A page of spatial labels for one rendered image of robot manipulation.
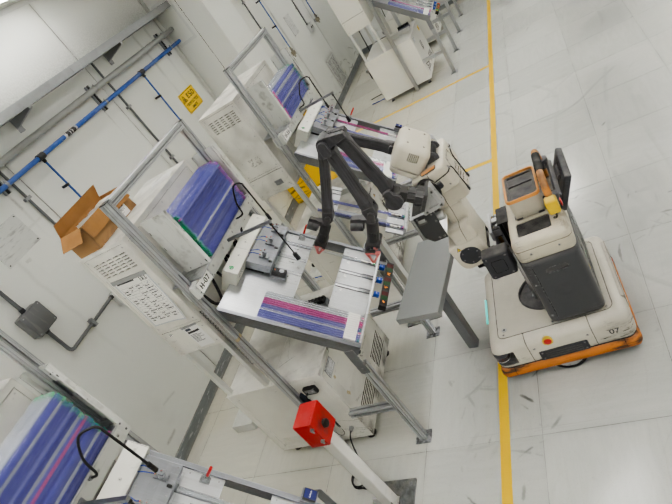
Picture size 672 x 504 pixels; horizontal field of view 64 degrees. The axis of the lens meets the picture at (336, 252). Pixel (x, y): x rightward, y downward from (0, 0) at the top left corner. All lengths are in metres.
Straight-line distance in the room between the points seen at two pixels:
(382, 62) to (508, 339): 4.94
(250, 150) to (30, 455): 2.47
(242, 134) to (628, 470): 2.86
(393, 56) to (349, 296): 4.72
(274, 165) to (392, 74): 3.65
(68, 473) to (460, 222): 1.83
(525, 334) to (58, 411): 2.02
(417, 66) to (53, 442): 6.06
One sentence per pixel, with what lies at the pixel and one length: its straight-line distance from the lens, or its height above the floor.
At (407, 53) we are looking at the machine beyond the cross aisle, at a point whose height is 0.47.
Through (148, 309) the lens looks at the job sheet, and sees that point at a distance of 2.84.
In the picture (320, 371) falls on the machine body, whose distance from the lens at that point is 2.84.
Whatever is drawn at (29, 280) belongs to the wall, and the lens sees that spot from 3.87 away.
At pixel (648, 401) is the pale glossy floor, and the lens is 2.79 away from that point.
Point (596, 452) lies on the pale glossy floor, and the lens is 2.71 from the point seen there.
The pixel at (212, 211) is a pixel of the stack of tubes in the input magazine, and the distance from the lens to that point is 2.76.
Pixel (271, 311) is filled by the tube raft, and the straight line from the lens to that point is 2.66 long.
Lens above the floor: 2.27
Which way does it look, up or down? 27 degrees down
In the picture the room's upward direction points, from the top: 37 degrees counter-clockwise
